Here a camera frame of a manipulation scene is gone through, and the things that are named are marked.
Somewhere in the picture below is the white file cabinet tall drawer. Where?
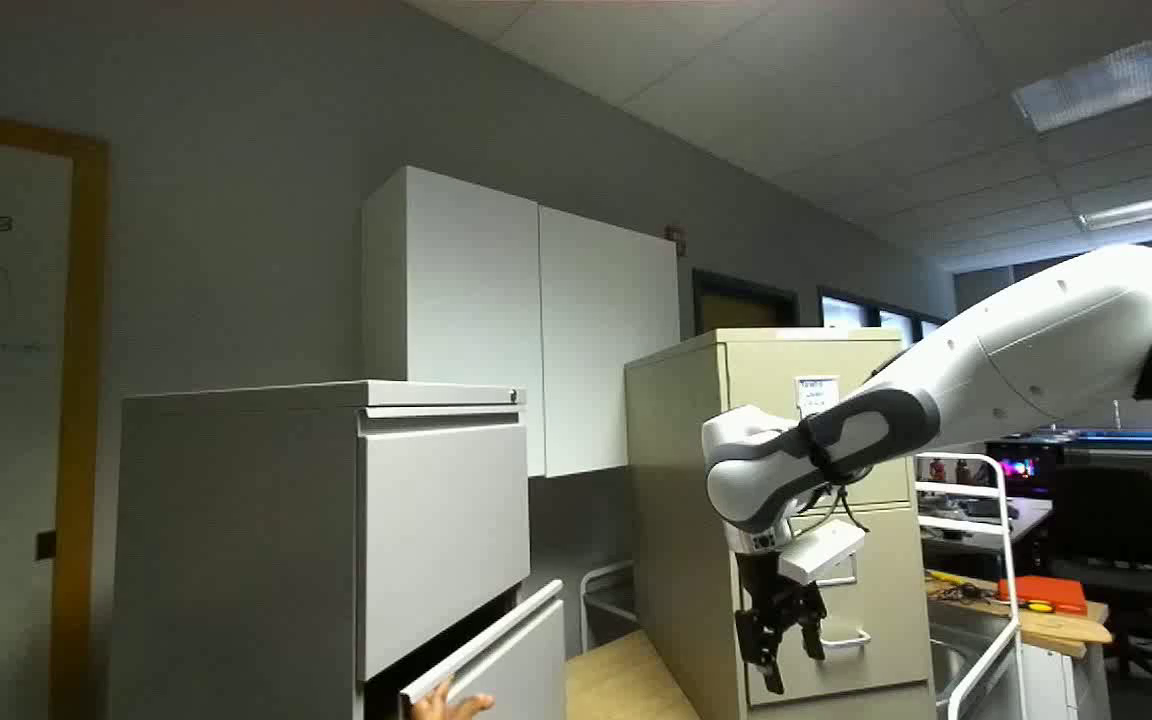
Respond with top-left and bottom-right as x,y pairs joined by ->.
359,417 -> 536,684

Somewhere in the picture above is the black office chair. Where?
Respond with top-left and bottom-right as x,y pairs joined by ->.
1046,458 -> 1152,717

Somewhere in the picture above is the beige metal file cabinet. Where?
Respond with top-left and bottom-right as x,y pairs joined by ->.
619,323 -> 941,720

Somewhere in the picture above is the orange flat object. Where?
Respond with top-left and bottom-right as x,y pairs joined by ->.
998,573 -> 1094,618

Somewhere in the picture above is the narrow ceiling light strip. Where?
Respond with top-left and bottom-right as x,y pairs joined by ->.
1075,180 -> 1152,230

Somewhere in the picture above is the person's hand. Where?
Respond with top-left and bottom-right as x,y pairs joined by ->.
405,679 -> 501,720

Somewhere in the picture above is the white metal tube rack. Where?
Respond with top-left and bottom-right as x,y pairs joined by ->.
911,446 -> 1030,720

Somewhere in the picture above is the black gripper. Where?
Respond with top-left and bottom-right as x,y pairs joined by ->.
732,548 -> 831,701

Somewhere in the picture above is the white wall cabinet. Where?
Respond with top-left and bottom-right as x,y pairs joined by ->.
359,158 -> 685,482

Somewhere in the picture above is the large ceiling light panel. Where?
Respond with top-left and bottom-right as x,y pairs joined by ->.
1008,15 -> 1152,136

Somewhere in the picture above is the paper label on beige cabinet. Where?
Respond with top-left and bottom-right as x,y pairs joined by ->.
792,370 -> 849,419

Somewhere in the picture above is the white file cabinet body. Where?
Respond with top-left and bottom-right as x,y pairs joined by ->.
108,375 -> 536,720

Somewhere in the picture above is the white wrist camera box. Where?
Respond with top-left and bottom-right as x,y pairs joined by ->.
776,514 -> 874,586

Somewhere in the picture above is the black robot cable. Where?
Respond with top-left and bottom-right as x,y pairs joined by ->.
800,481 -> 874,540

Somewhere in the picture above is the wooden work table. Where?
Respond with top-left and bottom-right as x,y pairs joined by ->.
923,566 -> 1116,661

